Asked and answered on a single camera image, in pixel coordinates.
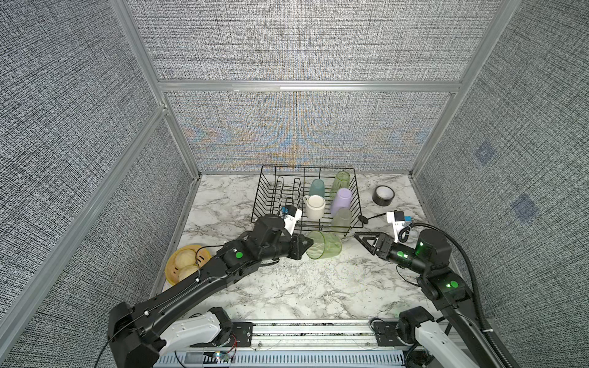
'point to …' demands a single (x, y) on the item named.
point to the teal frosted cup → (317, 188)
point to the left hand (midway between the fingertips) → (318, 242)
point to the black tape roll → (383, 195)
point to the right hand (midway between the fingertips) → (360, 234)
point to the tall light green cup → (342, 181)
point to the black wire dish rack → (325, 197)
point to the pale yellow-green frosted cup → (341, 221)
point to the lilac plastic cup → (341, 200)
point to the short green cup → (321, 244)
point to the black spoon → (365, 220)
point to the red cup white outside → (315, 207)
